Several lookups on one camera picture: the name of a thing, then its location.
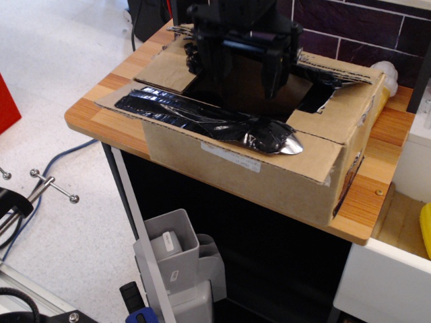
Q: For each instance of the metal bar clamp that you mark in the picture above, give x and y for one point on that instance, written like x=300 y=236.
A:
x=17 y=209

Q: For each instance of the grey plastic container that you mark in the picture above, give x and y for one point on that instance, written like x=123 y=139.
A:
x=211 y=286

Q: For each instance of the blue handled tool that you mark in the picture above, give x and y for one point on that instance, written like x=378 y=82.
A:
x=138 y=311

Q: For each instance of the aluminium frame rail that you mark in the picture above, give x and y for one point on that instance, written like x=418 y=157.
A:
x=23 y=300

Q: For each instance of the yellow object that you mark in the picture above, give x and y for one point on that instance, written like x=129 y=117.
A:
x=425 y=227

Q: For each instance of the black device with cables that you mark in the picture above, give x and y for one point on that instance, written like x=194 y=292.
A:
x=147 y=17

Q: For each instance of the white drawer unit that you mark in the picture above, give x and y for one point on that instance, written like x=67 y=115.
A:
x=388 y=280

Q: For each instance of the grey square bin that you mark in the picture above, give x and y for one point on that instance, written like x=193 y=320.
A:
x=175 y=248

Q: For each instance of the taped brown cardboard box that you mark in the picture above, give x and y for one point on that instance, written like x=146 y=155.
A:
x=188 y=167

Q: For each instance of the red box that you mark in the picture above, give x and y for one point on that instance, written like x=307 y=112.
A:
x=9 y=112

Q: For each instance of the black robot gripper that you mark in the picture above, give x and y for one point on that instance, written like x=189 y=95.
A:
x=246 y=25

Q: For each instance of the white plastic bag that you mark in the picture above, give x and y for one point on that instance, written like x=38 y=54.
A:
x=391 y=80

